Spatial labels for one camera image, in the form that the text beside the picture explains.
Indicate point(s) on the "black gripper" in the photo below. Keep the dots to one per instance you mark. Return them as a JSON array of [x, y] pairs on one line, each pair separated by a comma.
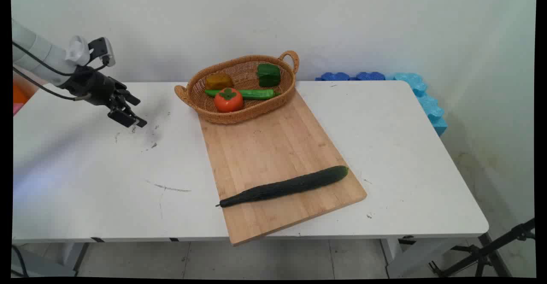
[[96, 86]]

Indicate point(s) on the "brown potato toy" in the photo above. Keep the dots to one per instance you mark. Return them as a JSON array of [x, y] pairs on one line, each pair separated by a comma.
[[219, 81]]

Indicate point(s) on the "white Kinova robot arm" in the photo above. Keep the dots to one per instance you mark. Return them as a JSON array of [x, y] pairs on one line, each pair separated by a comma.
[[40, 53]]

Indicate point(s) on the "orange persimmon with green calyx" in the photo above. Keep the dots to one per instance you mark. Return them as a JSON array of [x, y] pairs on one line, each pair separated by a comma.
[[228, 100]]

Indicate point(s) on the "orange box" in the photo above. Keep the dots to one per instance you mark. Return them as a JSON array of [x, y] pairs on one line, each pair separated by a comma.
[[21, 92]]

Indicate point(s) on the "woven wicker basket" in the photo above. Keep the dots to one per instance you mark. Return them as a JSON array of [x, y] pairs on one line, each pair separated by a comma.
[[243, 106]]

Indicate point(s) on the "long green chili pepper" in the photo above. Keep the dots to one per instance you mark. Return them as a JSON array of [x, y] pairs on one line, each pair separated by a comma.
[[254, 94]]

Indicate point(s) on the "green bell pepper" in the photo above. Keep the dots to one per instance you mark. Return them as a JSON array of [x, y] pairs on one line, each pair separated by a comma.
[[269, 75]]

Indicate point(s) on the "bamboo cutting board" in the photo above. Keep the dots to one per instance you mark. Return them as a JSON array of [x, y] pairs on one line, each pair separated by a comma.
[[277, 156]]

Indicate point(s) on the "white table leg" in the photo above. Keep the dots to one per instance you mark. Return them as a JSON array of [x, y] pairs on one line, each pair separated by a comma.
[[74, 256], [410, 258]]

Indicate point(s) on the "dark green cucumber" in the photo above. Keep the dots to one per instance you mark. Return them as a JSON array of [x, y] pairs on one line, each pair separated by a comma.
[[286, 186]]

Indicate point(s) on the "dark blue foam piece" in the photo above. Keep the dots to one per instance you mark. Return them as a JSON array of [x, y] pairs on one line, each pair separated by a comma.
[[335, 76], [370, 76]]

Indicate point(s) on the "light blue foam mat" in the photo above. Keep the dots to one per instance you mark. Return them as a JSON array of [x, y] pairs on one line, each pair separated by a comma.
[[427, 100]]

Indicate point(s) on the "black tripod stand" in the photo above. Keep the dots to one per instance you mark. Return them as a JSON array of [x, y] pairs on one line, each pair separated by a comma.
[[483, 254]]

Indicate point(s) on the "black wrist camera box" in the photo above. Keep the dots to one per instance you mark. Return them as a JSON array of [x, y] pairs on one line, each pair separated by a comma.
[[102, 49]]

